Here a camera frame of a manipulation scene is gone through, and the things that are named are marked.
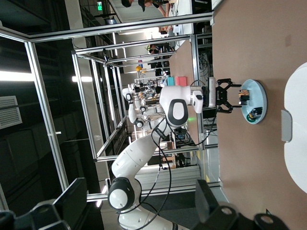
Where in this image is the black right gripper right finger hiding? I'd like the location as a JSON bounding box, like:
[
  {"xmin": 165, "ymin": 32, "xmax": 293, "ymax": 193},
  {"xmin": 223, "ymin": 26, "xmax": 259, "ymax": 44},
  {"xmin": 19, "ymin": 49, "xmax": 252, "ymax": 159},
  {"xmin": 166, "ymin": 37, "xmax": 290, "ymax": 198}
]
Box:
[{"xmin": 189, "ymin": 179, "xmax": 292, "ymax": 230}]

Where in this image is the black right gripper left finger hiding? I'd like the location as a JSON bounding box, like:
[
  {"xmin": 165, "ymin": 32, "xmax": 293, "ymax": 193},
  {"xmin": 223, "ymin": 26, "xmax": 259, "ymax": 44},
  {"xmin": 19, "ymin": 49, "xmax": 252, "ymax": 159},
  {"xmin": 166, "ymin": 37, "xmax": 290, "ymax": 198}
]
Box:
[{"xmin": 0, "ymin": 177, "xmax": 87, "ymax": 230}]

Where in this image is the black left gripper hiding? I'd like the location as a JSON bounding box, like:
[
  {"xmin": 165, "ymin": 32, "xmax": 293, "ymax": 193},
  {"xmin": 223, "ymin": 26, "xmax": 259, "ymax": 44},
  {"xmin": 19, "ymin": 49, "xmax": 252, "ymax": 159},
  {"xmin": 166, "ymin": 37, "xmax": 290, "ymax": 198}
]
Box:
[{"xmin": 215, "ymin": 78, "xmax": 242, "ymax": 114}]

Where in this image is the light blue round plate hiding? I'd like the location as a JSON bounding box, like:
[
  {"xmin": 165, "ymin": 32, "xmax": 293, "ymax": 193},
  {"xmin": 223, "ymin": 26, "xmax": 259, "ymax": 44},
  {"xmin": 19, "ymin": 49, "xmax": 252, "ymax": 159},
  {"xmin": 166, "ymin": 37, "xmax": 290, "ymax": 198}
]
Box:
[{"xmin": 240, "ymin": 79, "xmax": 268, "ymax": 125}]

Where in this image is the white lidded lunch box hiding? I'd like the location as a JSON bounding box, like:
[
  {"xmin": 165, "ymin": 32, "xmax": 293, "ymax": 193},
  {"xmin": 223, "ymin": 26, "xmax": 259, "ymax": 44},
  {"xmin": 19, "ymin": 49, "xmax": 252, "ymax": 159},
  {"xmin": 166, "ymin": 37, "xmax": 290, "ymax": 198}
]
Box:
[{"xmin": 280, "ymin": 61, "xmax": 307, "ymax": 195}]

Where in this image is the white air vent grille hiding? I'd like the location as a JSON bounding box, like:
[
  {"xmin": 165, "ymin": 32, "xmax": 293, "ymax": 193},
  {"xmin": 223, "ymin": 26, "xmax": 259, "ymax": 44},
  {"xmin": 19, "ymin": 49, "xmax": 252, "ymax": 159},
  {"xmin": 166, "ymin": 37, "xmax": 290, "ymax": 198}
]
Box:
[{"xmin": 0, "ymin": 95, "xmax": 24, "ymax": 130}]

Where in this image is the person in dark clothes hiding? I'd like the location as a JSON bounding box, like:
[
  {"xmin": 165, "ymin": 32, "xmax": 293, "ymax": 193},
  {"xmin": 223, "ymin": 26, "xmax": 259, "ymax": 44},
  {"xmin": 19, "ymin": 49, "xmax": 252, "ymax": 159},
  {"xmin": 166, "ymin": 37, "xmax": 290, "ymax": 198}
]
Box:
[{"xmin": 138, "ymin": 0, "xmax": 170, "ymax": 18}]

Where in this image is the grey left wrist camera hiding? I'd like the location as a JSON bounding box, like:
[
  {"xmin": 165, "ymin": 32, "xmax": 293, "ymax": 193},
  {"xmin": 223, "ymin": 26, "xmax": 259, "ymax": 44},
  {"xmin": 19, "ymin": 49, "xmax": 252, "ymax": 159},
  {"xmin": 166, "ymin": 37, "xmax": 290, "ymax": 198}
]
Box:
[{"xmin": 207, "ymin": 76, "xmax": 217, "ymax": 108}]

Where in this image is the aluminium frame cage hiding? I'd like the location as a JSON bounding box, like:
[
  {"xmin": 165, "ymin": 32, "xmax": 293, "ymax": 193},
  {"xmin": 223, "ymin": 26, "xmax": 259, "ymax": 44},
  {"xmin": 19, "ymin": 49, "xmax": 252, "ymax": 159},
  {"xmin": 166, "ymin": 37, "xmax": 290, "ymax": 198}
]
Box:
[{"xmin": 71, "ymin": 34, "xmax": 201, "ymax": 161}]

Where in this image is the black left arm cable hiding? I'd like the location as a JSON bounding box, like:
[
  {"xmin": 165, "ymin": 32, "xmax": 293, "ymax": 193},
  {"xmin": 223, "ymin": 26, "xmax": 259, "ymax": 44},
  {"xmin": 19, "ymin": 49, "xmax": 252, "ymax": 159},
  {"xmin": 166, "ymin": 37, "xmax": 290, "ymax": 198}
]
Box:
[{"xmin": 116, "ymin": 80, "xmax": 218, "ymax": 215}]

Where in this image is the aluminium frame beam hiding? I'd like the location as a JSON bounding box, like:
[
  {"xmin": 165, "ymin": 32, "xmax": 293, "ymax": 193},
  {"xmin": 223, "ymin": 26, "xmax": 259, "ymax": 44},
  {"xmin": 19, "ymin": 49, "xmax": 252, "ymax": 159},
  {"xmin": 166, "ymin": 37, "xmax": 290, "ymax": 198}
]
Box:
[{"xmin": 25, "ymin": 40, "xmax": 70, "ymax": 192}]

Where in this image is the aluminium frame post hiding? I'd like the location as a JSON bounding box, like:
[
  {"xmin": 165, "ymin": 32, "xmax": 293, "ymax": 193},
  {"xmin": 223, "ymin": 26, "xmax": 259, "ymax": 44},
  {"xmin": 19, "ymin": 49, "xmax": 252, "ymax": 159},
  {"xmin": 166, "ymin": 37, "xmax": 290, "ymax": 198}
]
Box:
[{"xmin": 0, "ymin": 11, "xmax": 214, "ymax": 41}]

